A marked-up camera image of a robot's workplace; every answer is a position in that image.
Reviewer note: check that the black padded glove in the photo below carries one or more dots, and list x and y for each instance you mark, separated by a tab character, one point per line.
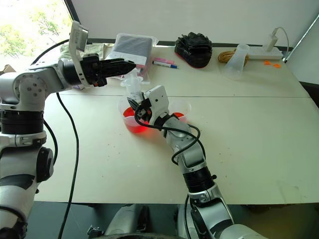
194	49

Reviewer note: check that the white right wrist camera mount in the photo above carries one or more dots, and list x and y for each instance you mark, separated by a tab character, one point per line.
157	102

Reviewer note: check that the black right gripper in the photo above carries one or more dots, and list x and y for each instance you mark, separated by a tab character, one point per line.
144	111

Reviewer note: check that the pink marker pen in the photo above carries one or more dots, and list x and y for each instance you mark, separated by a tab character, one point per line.
164	60

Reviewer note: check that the brown cardboard box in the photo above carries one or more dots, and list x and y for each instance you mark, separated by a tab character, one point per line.
7	69

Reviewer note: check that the small orange piece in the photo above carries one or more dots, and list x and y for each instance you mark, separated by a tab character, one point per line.
267	62
276	65

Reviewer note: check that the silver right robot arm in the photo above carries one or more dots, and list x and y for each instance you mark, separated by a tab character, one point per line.
197	161

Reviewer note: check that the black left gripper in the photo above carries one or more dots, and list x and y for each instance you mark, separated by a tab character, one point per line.
92	70

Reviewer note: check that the clear plastic flask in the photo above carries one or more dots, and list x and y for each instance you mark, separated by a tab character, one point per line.
236	62

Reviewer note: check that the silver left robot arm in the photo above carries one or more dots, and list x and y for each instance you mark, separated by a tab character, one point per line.
27	89

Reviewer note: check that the grey metal pole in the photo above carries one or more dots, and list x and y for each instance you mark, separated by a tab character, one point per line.
301	37

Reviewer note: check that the white marker with blue cap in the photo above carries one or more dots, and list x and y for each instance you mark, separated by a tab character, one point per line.
164	64

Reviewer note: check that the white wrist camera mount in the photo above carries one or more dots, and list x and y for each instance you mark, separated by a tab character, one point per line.
157	102
77	47

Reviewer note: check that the dark rounded grey shape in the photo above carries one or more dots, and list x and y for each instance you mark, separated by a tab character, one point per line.
127	219

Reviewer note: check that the pale patterned cloth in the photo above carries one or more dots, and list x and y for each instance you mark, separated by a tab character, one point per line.
99	48

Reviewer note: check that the plastic bag with grey notebook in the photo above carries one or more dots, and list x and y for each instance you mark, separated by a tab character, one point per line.
134	49

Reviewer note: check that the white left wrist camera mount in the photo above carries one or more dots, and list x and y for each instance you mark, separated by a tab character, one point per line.
77	47

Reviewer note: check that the clear plastic syringe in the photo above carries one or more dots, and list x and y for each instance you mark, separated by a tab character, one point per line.
132	87

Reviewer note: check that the white power strip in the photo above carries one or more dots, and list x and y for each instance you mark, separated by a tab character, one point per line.
264	53

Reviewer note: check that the black window frame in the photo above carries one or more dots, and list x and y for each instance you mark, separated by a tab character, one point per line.
74	15

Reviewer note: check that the clear cup with red liquid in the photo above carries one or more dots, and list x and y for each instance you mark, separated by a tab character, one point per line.
180	109
129	119

